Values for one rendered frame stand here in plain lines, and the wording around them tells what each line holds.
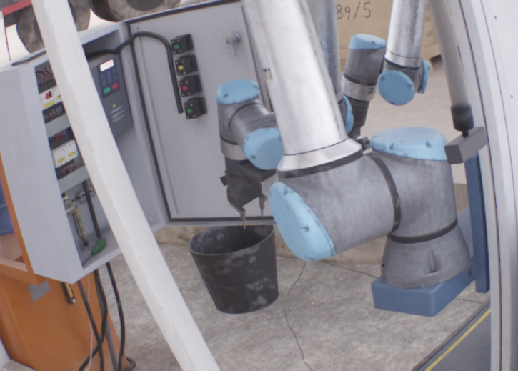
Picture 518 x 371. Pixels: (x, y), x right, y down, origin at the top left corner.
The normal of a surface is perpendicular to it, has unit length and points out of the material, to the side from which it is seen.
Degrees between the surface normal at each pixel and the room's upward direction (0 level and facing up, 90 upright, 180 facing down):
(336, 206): 73
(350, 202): 79
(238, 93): 19
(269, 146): 114
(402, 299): 90
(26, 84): 90
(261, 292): 98
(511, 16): 90
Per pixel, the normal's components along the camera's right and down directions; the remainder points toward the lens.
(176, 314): 0.74, -0.12
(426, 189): 0.34, 0.18
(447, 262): 0.30, -0.11
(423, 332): -0.21, -0.93
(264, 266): 0.74, 0.21
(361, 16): -0.69, 0.36
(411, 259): -0.49, 0.03
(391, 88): -0.34, 0.44
